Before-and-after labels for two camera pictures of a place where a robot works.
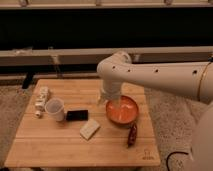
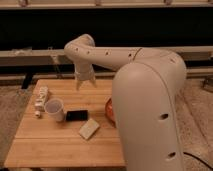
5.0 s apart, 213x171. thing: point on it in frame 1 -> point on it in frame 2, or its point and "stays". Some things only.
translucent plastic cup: x=55 y=108 stays
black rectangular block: x=77 y=115 stays
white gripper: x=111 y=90 -> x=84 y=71
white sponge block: x=89 y=128 stays
